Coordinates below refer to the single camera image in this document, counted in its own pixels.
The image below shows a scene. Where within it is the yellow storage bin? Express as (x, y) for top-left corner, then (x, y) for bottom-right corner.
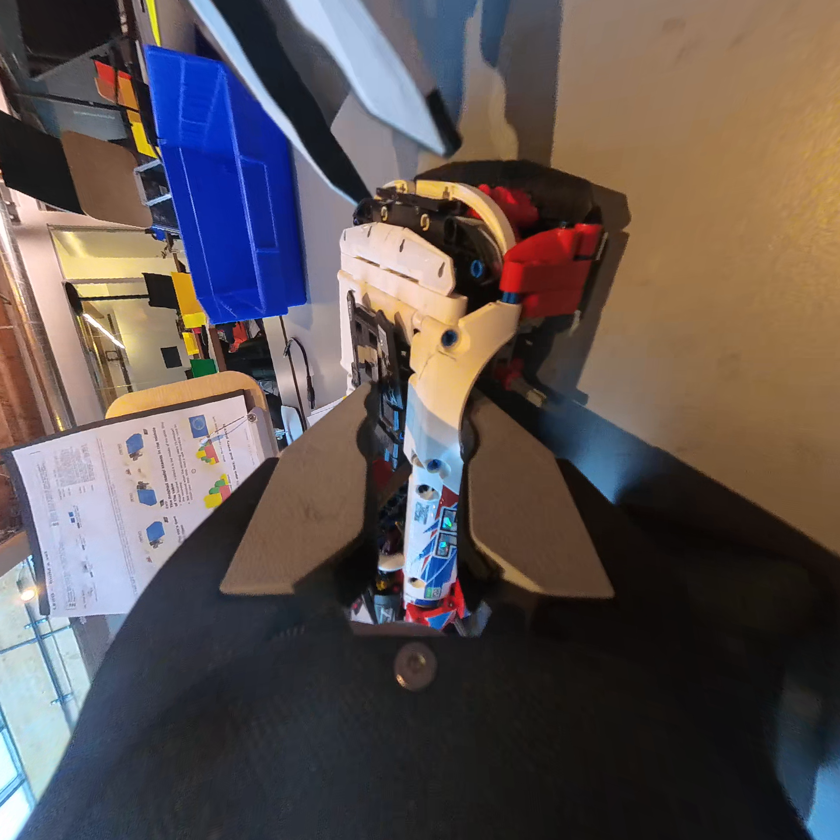
(171, 271), (208, 329)

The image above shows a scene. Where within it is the shelf of coloured bins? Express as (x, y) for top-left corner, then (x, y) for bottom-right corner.
(92, 56), (163, 160)

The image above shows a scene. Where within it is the black cable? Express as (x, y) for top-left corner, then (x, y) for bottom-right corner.
(282, 336), (318, 413)

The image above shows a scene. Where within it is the rounded wooden board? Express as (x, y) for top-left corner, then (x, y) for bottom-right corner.
(61, 130), (153, 228)

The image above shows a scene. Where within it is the white brick toy race car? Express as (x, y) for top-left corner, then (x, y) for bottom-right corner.
(338, 159), (606, 636)

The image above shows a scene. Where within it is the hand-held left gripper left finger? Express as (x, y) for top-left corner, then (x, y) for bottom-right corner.
(218, 382), (382, 608)

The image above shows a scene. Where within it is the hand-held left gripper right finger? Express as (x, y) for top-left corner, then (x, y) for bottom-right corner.
(459, 390), (616, 599)

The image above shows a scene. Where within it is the black sheet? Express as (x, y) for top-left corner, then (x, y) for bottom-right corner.
(0, 110), (85, 215)

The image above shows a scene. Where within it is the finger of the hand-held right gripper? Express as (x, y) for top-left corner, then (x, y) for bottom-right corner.
(187, 0), (374, 206)
(282, 0), (465, 158)

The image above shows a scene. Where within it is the wooden clipboard with instruction sheet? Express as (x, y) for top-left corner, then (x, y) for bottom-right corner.
(2, 371), (271, 619)

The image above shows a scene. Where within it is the blue storage bin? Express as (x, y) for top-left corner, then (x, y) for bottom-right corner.
(142, 44), (309, 326)

